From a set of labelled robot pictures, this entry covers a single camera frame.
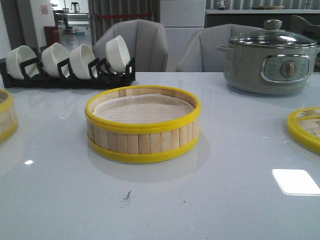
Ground red bin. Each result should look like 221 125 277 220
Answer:
43 25 60 47

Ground glass pot lid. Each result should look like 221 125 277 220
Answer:
229 19 317 48

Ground white cabinet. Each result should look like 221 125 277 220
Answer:
159 0 206 72

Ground white bowl right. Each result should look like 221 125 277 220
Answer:
105 35 131 73

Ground white steamer liner cloth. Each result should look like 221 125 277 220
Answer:
93 93 194 124

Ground white bowl far left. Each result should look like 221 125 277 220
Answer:
5 45 37 80

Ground white bowl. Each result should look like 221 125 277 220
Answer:
41 42 69 78
105 35 131 73
69 44 96 80
5 45 37 80

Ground black bowl rack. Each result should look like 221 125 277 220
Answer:
0 57 136 90

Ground grey electric cooking pot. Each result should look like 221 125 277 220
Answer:
217 43 320 95

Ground grey chair right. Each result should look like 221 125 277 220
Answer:
176 24 259 73

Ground grey chair left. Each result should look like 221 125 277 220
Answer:
93 19 168 72

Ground bamboo steamer basket yellow rims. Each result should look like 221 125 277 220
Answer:
85 85 201 164

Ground grey chair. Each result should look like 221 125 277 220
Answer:
176 24 259 73
93 19 168 72

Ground woven bamboo steamer lid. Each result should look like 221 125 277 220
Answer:
286 107 320 155

